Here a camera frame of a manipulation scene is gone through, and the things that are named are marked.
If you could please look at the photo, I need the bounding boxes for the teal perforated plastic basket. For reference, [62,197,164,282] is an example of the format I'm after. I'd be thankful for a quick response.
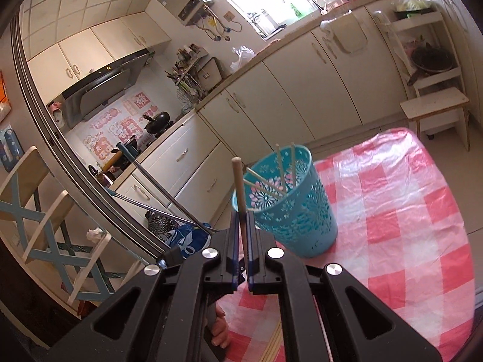
[231,145,339,259]

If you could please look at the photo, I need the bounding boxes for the beige folding rack blue braces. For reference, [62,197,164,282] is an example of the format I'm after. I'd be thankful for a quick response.
[0,146,144,306]

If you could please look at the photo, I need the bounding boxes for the blue patterned box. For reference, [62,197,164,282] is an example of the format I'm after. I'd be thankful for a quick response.
[0,128,19,170]

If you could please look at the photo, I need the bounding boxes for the slim bamboo chopstick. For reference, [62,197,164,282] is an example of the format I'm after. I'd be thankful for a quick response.
[243,167,283,198]
[231,156,251,272]
[243,180,282,198]
[275,143,287,195]

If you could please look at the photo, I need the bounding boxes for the red checked plastic tablecloth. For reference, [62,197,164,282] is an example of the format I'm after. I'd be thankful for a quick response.
[217,127,477,362]

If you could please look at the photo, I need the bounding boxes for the cream wall cabinets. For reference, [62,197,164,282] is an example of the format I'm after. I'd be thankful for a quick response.
[28,11,170,84]

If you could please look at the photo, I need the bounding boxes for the orange wall poster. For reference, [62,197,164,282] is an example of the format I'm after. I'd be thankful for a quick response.
[0,70,12,121]

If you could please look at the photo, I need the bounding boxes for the metal wire strainer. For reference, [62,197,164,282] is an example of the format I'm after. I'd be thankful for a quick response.
[145,211,178,240]

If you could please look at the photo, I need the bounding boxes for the white cabinet door bin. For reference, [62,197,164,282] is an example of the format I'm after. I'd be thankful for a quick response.
[321,13,368,55]

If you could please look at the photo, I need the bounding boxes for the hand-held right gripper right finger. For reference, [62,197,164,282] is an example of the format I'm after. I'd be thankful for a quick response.
[247,211,444,362]

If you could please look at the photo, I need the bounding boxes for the dark wok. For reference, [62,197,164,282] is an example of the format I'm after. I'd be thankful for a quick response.
[408,43,455,85]

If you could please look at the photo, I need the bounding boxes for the pan with wooden handle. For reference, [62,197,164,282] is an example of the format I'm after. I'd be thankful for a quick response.
[102,138,138,172]

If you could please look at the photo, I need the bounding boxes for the white wooden step shelf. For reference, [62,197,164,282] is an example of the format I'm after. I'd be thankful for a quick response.
[373,8,472,151]

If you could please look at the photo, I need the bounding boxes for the cream kitchen base cabinets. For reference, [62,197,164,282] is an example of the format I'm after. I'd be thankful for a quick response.
[109,0,483,230]

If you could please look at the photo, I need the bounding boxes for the white plastic bag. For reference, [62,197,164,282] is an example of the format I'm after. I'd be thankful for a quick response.
[231,46,255,72]

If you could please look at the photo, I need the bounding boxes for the black kettle on stove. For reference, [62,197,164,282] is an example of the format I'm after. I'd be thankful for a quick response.
[142,110,175,135]

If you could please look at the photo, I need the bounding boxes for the blue white printed bag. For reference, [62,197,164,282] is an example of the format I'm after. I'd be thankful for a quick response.
[166,223,212,261]

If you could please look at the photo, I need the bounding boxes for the broom with metal handle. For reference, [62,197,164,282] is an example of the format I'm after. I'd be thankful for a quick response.
[107,192,219,234]

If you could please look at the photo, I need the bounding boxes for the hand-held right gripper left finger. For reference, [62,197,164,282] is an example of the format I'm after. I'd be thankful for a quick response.
[49,211,241,362]

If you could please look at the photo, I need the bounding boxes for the wall utensil rack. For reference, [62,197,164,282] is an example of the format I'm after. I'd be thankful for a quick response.
[166,45,212,102]

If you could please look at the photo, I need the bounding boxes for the bag of green vegetables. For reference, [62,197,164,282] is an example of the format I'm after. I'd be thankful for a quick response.
[392,0,434,17]

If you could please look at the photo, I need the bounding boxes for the black range hood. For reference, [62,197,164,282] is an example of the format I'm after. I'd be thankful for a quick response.
[60,51,152,129]

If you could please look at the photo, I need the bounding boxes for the pink cloth item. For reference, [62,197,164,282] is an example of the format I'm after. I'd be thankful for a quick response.
[49,102,65,125]

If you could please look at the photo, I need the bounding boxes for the bundle of wooden chopsticks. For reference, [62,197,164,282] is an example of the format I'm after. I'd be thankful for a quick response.
[264,324,282,362]

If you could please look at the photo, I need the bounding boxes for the metal sliding door frame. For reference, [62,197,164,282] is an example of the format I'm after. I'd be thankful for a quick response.
[11,15,170,268]

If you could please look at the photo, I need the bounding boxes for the person's left hand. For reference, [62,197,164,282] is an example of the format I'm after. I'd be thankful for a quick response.
[210,306,232,349]

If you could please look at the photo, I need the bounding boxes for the wall water heater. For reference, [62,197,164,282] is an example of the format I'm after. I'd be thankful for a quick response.
[156,0,214,26]

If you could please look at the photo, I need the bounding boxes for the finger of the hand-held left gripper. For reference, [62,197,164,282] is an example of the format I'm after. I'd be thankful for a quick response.
[158,247,186,270]

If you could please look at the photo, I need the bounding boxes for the pink cartoon wall stickers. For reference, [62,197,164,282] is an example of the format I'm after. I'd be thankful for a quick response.
[81,90,159,163]

